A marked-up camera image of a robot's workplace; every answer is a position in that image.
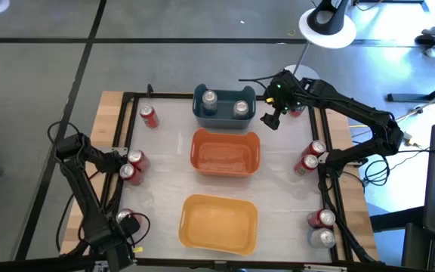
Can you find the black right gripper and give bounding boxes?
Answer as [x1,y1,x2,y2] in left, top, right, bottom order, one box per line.
[261,70,305,131]

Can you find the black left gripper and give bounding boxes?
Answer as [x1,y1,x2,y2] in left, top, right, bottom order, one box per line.
[107,214,142,265]

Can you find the red soda can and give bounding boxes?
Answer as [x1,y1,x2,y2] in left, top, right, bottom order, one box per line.
[294,153,319,177]
[307,209,337,229]
[288,105,307,118]
[118,162,144,187]
[302,139,327,159]
[115,208,143,227]
[126,149,151,172]
[138,104,161,129]

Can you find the white lemon soda can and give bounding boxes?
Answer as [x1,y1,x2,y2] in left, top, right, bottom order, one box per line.
[233,100,250,120]
[201,89,219,116]
[307,227,337,249]

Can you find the blue-grey plastic bin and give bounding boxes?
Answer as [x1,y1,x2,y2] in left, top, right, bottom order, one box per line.
[192,83,258,130]

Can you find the orange plastic bin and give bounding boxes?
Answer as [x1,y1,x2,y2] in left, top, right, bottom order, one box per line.
[190,127,261,178]

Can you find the yellow plastic bin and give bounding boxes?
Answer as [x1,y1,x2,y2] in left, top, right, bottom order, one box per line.
[177,193,260,257]

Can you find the black desk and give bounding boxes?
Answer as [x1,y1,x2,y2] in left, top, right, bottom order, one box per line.
[386,73,435,104]

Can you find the white power adapter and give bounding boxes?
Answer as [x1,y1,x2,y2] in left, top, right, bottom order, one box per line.
[402,130,423,149]

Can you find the long black cable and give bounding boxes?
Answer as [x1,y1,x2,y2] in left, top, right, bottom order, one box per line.
[54,188,76,253]

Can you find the black cable coil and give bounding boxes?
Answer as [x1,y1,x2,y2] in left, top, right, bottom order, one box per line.
[363,156,392,187]

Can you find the black table frame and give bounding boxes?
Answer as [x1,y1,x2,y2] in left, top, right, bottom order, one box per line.
[88,85,379,272]

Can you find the grey cable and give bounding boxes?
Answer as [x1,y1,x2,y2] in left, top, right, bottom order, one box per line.
[351,92,435,139]

